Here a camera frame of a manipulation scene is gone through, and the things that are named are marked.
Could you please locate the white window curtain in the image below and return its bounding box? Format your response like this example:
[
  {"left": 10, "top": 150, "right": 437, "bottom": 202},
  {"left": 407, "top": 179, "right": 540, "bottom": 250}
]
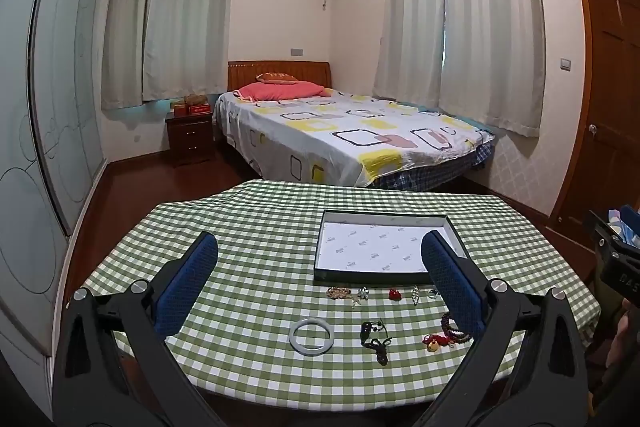
[
  {"left": 101, "top": 0, "right": 170, "bottom": 111},
  {"left": 372, "top": 0, "right": 447, "bottom": 108},
  {"left": 142, "top": 0, "right": 240, "bottom": 104},
  {"left": 437, "top": 0, "right": 547, "bottom": 138}
]

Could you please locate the wooden bed headboard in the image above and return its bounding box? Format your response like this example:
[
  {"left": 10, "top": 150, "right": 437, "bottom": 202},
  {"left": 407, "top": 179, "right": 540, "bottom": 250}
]
[{"left": 227, "top": 61, "right": 332, "bottom": 94}]

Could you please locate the dark red bead bracelet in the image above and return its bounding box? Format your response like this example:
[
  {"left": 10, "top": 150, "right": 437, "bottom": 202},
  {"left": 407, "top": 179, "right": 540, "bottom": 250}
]
[{"left": 440, "top": 311, "right": 474, "bottom": 344}]

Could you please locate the person's right hand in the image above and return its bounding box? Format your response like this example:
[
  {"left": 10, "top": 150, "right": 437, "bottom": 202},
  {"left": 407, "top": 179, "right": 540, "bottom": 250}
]
[{"left": 606, "top": 299, "right": 640, "bottom": 370}]

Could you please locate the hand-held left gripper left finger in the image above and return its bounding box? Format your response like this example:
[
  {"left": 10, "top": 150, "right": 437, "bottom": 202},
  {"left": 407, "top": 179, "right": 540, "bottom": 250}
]
[{"left": 52, "top": 231, "right": 221, "bottom": 427}]

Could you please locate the blue plaid mattress cover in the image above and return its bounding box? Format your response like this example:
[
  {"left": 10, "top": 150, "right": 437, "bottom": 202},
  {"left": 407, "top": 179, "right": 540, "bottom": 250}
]
[{"left": 369, "top": 141, "right": 495, "bottom": 191}]

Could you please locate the bed with patterned cover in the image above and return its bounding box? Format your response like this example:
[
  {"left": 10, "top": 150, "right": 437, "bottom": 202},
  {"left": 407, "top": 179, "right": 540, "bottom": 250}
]
[{"left": 214, "top": 89, "right": 496, "bottom": 188}]

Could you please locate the pink pillow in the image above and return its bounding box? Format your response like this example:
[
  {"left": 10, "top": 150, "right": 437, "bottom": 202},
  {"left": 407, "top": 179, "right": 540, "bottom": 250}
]
[{"left": 232, "top": 81, "right": 334, "bottom": 103}]

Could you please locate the gold charm with red cord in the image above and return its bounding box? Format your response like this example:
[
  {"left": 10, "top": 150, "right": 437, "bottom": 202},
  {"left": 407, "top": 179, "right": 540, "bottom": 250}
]
[{"left": 422, "top": 332, "right": 457, "bottom": 353}]

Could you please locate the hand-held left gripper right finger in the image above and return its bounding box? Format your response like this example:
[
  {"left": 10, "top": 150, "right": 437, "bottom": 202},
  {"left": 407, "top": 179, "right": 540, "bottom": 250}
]
[{"left": 421, "top": 230, "right": 588, "bottom": 427}]

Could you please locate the green checked tablecloth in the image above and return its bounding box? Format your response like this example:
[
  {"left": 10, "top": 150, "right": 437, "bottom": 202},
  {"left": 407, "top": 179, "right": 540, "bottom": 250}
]
[{"left": 67, "top": 179, "right": 601, "bottom": 400}]

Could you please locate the brown wooden door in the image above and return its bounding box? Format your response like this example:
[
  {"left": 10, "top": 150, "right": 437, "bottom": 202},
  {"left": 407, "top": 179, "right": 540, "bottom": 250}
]
[{"left": 547, "top": 0, "right": 640, "bottom": 260}]

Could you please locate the green box with white lining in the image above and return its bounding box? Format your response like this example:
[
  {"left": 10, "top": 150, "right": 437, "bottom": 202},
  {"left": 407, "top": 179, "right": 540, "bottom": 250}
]
[{"left": 314, "top": 209, "right": 471, "bottom": 285}]

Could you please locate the black pendant necklace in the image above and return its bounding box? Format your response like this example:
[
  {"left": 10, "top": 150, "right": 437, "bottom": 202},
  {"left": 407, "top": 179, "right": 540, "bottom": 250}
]
[{"left": 359, "top": 319, "right": 394, "bottom": 366}]

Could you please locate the blue patterned cloth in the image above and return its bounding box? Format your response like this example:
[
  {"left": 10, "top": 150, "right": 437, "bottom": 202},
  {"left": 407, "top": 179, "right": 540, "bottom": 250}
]
[{"left": 606, "top": 205, "right": 640, "bottom": 249}]

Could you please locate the small orange cushion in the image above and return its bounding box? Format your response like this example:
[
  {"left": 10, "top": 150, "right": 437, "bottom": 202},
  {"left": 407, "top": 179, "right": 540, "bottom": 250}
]
[{"left": 255, "top": 72, "right": 299, "bottom": 86}]

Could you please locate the dark wooden nightstand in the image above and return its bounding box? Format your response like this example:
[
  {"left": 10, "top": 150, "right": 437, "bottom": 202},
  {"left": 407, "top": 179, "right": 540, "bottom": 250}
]
[{"left": 165, "top": 110, "right": 216, "bottom": 168}]

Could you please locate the white jade bangle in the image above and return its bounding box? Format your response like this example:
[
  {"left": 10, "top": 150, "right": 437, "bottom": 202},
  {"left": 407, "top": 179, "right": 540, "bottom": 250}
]
[{"left": 289, "top": 317, "right": 335, "bottom": 355}]

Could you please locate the frosted sliding wardrobe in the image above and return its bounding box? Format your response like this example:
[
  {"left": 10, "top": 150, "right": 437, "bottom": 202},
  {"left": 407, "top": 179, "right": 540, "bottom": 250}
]
[{"left": 0, "top": 0, "right": 109, "bottom": 360}]

